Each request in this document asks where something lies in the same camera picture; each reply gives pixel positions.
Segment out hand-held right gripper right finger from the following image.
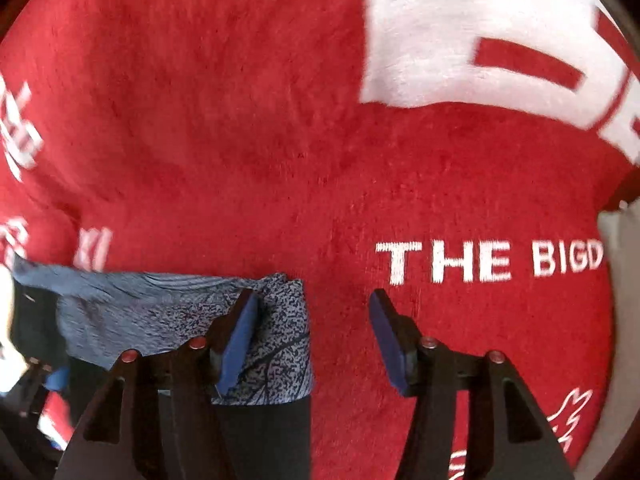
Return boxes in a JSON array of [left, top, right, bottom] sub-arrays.
[[368, 288, 577, 480]]

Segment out black pants with floral trim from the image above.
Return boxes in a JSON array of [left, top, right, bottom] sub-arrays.
[[9, 254, 317, 480]]

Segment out red printed blanket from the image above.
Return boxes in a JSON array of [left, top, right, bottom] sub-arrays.
[[0, 0, 640, 480]]

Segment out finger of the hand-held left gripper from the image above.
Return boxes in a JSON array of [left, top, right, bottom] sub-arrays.
[[20, 359, 72, 417]]

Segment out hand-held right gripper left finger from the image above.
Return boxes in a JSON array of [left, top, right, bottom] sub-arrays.
[[52, 288, 261, 480]]

